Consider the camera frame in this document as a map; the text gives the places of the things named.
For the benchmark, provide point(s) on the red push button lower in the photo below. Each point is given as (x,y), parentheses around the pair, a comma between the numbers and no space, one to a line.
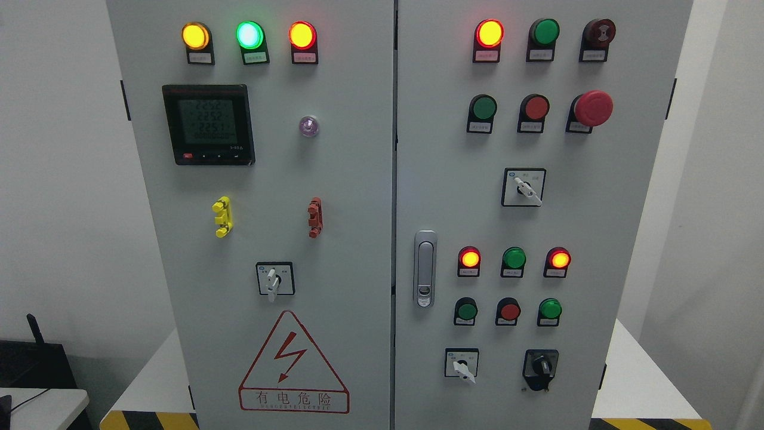
(507,312)

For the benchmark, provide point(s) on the silver door handle lock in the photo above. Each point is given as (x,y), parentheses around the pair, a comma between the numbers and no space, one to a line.
(424,268)

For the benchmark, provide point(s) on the green lit indicator lamp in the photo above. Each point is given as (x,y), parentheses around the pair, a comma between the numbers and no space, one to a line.
(253,44)

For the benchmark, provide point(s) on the upper right rotary switch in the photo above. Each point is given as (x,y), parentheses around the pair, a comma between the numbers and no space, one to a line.
(523,187)

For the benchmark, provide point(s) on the grey left cabinet door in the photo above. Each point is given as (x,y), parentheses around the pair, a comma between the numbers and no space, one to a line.
(343,278)

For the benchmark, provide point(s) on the red triangle danger sticker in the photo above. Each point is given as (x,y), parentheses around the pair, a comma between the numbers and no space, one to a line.
(290,374)

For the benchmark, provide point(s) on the black knob selector switch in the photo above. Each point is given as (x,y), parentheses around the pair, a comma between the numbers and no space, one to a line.
(539,368)

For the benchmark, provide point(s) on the red push button upper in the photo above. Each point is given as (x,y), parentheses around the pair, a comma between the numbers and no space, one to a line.
(532,114)

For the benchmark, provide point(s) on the green lamp top right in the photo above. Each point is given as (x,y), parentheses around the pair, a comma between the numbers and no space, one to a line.
(542,37)

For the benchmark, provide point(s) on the door rotary switch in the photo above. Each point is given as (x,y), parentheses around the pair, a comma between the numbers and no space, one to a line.
(275,279)

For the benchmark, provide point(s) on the grey right cabinet door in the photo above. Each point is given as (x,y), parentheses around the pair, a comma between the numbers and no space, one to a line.
(451,182)

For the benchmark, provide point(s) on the red lit indicator lamp left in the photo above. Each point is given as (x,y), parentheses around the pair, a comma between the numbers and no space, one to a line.
(303,41)

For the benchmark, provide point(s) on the yellow plastic terminal clip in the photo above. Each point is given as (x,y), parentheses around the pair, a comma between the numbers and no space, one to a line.
(223,218)

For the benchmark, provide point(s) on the dark red buzzer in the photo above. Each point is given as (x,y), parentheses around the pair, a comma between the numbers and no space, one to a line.
(597,35)

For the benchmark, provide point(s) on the black digital power meter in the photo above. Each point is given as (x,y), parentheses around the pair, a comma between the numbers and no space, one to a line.
(209,124)

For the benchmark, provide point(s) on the black device with antenna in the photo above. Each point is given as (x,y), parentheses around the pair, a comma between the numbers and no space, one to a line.
(35,364)

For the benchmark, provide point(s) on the green push button lower left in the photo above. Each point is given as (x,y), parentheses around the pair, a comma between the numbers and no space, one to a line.
(465,312)

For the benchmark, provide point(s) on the green push button lower right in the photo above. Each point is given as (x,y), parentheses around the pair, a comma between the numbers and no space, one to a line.
(549,312)

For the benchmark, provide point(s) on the yellow indicator lamp top left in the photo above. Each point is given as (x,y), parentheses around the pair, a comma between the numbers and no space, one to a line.
(198,42)

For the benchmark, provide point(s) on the red lit lamp lower left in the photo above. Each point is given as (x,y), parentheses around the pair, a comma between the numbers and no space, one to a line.
(469,259)

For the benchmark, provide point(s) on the green push button upper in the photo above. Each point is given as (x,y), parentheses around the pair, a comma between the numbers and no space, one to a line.
(481,113)

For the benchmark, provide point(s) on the lower white rotary switch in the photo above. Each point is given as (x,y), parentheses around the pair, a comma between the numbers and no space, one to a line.
(461,363)

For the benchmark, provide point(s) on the grey cabinet door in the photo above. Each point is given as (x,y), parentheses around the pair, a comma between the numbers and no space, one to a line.
(343,278)
(451,182)

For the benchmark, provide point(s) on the red lit lamp top right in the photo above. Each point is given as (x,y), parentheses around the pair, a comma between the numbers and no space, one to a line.
(488,37)

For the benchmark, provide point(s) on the white side table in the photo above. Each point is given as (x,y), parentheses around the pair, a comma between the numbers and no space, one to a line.
(56,409)

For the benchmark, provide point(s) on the white platform with hazard stripes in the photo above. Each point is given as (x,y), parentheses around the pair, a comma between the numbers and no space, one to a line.
(635,393)

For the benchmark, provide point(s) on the red push button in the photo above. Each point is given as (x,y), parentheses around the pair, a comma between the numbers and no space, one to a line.
(507,312)
(532,114)

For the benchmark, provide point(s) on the red emergency stop button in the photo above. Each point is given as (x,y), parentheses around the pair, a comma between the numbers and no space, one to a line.
(589,110)

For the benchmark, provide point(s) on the small clear light bulb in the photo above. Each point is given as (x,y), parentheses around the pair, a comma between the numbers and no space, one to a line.
(308,126)

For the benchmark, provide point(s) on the red lit lamp lower right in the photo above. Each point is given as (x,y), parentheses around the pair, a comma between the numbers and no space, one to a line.
(557,261)

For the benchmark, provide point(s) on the green push button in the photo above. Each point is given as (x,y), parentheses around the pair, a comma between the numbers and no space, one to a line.
(481,113)
(549,312)
(465,312)

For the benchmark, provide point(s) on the green lamp lower middle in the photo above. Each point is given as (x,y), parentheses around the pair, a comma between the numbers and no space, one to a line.
(513,263)

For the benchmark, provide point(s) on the red plastic terminal clip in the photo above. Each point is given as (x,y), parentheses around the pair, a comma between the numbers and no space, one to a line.
(315,220)

